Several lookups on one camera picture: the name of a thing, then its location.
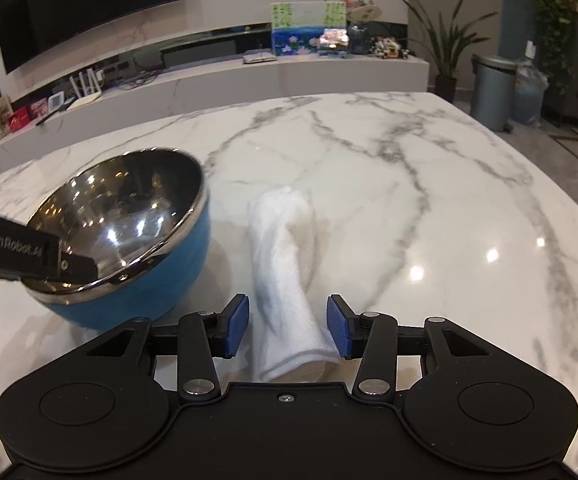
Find grassy potted plant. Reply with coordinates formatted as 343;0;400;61
400;0;500;104

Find black and white figurines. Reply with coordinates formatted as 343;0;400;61
371;35;411;60

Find pink flower ornament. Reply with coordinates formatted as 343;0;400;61
318;27;350;54

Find white notebook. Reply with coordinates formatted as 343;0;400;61
62;94;103;112

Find clear plastic bag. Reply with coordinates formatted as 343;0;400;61
513;59;550;127

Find water lily painting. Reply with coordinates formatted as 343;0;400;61
270;1;347;57

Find tangle of black cables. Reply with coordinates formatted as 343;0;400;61
103;67;162;87

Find white cloth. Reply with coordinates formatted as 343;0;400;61
246;185;342;383

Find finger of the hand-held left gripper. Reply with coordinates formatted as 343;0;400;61
0;204;101;282

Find black pen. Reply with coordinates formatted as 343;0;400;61
36;107;66;126

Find white router with antennas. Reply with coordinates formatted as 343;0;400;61
68;70;106;100

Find leafy green plant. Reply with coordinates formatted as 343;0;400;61
521;0;578;97

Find pink box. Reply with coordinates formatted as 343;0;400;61
28;98;50;124

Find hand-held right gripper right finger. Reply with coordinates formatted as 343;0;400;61
326;294;493;402

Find red box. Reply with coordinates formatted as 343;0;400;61
8;110;33;134

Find black wall television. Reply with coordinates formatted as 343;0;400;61
0;0;185;75

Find dark glass jar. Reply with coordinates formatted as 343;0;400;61
347;21;373;55

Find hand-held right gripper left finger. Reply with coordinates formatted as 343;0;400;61
86;292;252;403

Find blue steel bowl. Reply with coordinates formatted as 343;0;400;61
19;147;212;332

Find grey trash can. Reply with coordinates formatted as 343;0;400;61
470;53;518;134

